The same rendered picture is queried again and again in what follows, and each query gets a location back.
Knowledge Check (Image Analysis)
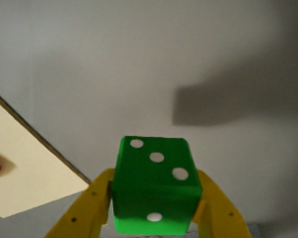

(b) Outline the green die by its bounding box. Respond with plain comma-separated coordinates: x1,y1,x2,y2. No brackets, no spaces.
111,136,203,235

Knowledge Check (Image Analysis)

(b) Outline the beige flat mat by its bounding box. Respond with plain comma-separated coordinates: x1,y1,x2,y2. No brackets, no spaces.
0,99,91,218

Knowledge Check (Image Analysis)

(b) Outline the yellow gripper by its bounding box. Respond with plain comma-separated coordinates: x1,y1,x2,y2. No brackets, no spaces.
44,168,251,238

